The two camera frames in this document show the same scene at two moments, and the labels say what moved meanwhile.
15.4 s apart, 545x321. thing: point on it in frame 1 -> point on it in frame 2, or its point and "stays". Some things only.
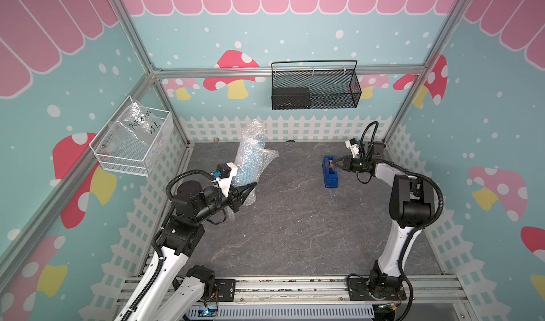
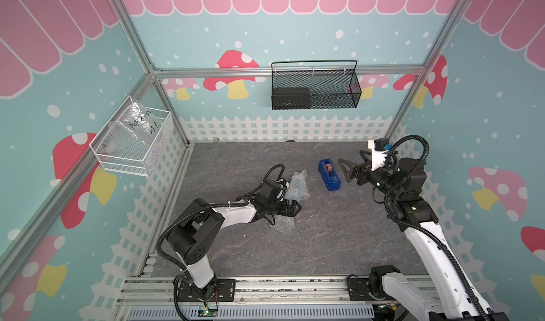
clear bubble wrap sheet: x=254 y=157 -> x=296 y=190
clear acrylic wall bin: x=133 y=143 stays
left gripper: x=233 y=200 -> x=292 y=212
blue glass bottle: x=248 y=165 -> x=295 y=189
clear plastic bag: x=136 y=122 stays
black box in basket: x=288 y=98 stays
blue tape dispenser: x=331 y=172 stays
